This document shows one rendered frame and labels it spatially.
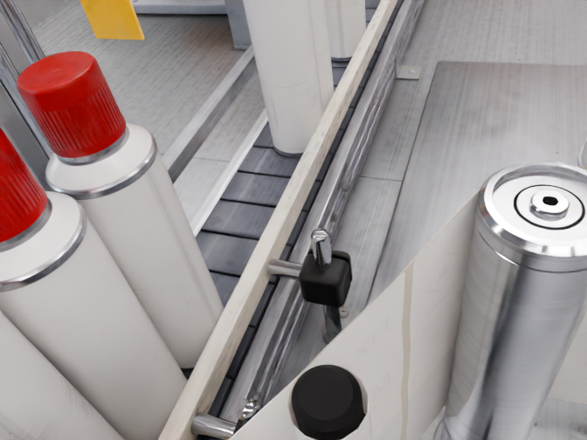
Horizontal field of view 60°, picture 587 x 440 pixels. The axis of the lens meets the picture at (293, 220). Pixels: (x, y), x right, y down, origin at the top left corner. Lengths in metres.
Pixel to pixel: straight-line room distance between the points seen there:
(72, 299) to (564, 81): 0.49
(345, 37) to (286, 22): 0.20
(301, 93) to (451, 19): 0.41
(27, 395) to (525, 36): 0.70
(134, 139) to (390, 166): 0.34
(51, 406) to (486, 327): 0.17
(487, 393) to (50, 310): 0.17
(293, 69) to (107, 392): 0.28
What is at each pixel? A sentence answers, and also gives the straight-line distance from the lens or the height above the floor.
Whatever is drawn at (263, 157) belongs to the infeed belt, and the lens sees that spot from 0.49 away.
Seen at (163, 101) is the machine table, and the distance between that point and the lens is 0.72.
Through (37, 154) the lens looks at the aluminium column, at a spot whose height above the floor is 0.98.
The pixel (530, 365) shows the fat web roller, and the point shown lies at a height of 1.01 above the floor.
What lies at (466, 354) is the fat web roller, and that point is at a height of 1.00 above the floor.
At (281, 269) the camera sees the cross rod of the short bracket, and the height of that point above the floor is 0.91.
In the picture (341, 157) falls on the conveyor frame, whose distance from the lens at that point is 0.47.
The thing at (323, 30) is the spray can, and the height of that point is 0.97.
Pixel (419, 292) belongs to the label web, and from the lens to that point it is 0.16.
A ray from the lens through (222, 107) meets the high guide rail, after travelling 0.43.
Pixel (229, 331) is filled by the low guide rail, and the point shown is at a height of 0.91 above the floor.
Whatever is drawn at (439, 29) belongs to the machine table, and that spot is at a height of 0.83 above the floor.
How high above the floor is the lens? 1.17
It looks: 45 degrees down
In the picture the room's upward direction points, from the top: 12 degrees counter-clockwise
